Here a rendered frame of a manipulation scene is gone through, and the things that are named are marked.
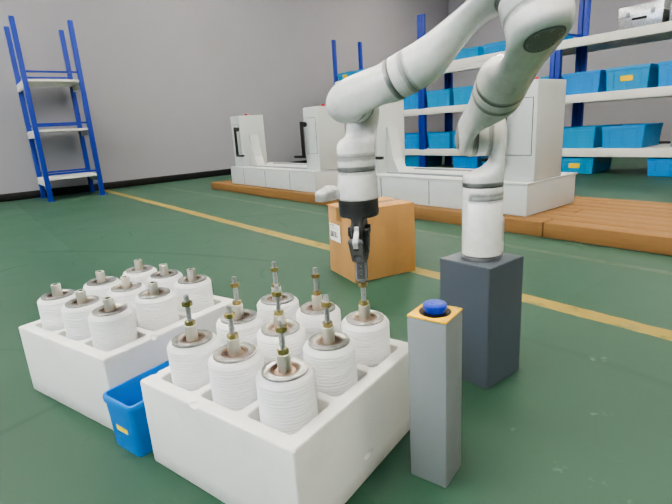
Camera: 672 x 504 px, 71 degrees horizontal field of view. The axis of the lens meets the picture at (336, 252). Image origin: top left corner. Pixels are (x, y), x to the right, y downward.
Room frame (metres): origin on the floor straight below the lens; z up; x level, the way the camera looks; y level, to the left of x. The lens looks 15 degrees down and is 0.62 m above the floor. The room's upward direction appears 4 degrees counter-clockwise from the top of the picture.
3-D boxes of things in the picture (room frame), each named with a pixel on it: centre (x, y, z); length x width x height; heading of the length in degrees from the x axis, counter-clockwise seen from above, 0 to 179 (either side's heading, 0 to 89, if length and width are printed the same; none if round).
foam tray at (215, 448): (0.85, 0.12, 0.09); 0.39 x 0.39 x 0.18; 53
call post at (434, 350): (0.74, -0.16, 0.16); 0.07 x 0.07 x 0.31; 53
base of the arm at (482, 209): (1.08, -0.35, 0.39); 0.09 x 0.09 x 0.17; 38
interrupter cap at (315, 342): (0.78, 0.02, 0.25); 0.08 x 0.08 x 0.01
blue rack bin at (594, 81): (5.11, -2.75, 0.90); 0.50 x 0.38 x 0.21; 128
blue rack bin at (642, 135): (4.74, -2.99, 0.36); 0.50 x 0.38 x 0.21; 129
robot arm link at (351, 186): (0.88, -0.03, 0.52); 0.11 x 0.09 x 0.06; 78
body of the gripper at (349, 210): (0.87, -0.05, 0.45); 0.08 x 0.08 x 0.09
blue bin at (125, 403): (0.96, 0.38, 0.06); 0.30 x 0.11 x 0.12; 144
